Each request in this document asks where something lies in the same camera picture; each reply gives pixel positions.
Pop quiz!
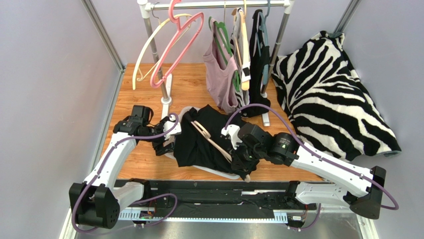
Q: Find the black tank top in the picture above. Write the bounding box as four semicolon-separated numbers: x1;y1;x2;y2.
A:
173;105;235;174

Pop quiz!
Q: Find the dark top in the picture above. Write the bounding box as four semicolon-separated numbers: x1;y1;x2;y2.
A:
203;18;238;114

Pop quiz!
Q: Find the cream plastic hanger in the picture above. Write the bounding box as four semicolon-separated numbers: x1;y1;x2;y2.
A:
131;3;193;91

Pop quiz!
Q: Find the pink plastic hanger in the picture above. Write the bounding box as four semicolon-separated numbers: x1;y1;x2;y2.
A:
149;0;205;89

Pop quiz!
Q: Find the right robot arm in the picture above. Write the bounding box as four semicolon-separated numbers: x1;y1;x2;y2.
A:
221;123;386;220

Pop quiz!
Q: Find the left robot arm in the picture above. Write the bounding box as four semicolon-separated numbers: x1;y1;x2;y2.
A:
69;105;181;234

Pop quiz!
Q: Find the zebra striped tank top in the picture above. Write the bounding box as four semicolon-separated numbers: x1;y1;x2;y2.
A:
230;7;251;108

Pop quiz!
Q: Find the tan hanger under striped top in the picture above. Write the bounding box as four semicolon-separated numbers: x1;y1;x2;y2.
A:
231;0;251;91

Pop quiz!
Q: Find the teal plastic hanger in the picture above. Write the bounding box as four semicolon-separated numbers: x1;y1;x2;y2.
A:
258;0;270;85

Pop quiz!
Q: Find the white plastic basket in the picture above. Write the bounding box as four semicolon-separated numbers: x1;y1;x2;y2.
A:
161;106;240;180

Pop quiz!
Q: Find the zebra print blanket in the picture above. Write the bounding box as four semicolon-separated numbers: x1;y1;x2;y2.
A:
271;31;402;162

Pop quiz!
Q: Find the white clothes rack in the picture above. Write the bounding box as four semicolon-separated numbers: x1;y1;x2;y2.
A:
137;0;295;108

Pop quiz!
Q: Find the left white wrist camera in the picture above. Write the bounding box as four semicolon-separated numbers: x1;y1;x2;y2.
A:
163;113;182;139

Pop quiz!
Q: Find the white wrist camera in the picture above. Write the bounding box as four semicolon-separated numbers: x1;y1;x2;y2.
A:
221;124;247;150
163;113;182;139

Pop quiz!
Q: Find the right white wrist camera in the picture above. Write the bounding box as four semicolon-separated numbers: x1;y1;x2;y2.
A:
221;124;247;150

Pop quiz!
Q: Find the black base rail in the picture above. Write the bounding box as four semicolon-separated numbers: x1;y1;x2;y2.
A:
89;179;365;224

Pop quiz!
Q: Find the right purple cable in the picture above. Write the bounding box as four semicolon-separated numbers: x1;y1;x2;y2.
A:
223;103;400;211

